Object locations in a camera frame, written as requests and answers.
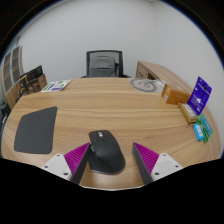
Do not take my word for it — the small blue box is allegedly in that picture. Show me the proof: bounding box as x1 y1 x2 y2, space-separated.
192 123 205 142

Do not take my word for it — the green package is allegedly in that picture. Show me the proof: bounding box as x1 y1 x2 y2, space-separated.
196 114 214 144

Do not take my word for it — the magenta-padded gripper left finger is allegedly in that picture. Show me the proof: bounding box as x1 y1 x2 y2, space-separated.
41 142 92 185

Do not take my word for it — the tan-topped dark cardboard box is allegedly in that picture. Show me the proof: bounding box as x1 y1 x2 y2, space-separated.
18 75 30 98

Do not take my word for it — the black mesh office chair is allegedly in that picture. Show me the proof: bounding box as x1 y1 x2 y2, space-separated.
80 49 132 79

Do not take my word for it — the brown printed carton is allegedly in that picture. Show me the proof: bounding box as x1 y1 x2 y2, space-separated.
26 73 48 94

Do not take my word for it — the wooden shelf unit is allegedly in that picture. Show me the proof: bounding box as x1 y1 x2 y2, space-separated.
0 44 24 111

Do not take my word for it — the purple card package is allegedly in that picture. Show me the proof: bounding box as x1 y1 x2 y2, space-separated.
186 76 213 117

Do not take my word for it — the large black office chair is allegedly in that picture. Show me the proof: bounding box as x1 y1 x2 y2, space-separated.
0 101 11 158

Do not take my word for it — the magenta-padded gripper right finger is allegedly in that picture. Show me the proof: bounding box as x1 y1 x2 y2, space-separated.
132 142 184 185

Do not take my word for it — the black flat carton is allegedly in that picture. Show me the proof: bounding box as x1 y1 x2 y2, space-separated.
24 64 44 83

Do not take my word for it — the orange brown cardboard box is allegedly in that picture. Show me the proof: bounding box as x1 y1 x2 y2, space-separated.
161 83 191 106

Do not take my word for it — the wooden side desk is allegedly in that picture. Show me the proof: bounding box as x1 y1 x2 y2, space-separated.
134 60 201 98

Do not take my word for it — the dark grey mouse pad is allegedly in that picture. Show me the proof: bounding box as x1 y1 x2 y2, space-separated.
13 106 59 155

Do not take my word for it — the small tan box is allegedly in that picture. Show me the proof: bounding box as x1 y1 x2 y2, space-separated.
177 102 198 125

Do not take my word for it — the grey backpack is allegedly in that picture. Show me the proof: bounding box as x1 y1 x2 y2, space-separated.
88 55 118 78

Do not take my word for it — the white green printed sheet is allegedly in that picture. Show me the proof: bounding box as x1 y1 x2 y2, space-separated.
40 79 73 93

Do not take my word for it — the black computer mouse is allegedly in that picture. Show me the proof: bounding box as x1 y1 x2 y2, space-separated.
87 129 127 175

